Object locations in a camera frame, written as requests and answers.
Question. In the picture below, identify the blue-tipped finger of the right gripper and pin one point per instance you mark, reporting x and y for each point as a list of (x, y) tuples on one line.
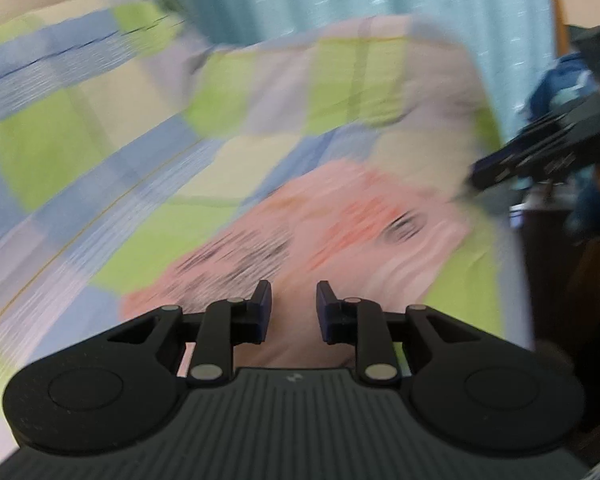
[(499, 166)]

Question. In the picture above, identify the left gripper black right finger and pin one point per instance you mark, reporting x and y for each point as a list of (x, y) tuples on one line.
[(389, 348)]

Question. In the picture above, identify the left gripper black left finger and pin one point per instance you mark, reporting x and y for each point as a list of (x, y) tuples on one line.
[(163, 335)]

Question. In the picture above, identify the pink animal print shorts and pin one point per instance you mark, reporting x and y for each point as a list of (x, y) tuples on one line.
[(368, 234)]

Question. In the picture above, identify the dark blue patterned cloth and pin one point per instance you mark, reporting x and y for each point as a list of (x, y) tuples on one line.
[(567, 79)]

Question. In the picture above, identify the checkered blue green bed sheet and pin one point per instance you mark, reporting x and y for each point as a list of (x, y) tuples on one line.
[(128, 140)]

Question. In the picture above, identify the brown wooden bed frame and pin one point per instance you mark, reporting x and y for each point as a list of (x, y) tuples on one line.
[(560, 229)]

